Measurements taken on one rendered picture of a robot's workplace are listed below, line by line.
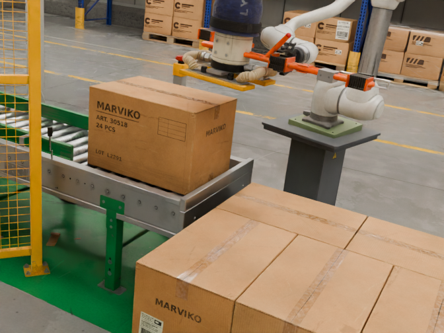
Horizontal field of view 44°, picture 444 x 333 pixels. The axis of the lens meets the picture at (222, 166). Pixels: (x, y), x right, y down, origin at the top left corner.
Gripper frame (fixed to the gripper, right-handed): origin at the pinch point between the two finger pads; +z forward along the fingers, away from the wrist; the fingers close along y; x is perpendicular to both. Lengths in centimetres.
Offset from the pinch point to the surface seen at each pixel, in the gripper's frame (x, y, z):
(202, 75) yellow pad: 28.3, 10.0, 16.0
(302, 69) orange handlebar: -13.5, 0.4, 8.6
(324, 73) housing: -23.1, 0.2, 9.5
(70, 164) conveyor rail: 84, 61, 36
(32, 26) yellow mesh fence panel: 97, -3, 46
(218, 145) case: 27, 46, -4
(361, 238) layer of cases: -51, 66, 8
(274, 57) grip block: -1.0, -2.4, 9.3
